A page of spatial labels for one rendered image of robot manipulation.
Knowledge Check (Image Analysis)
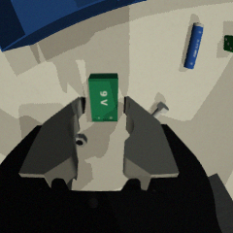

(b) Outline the green 9v battery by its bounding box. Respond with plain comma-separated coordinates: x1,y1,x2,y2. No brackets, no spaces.
88,73,118,121

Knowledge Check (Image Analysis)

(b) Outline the blue rack of bins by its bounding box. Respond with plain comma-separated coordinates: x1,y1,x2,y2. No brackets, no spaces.
0,0,147,52

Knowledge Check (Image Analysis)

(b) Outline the blue battery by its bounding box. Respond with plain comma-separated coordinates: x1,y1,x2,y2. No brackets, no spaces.
183,22,204,69

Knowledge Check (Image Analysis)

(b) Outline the green die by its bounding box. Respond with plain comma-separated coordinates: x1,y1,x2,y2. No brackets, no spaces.
223,35,233,52

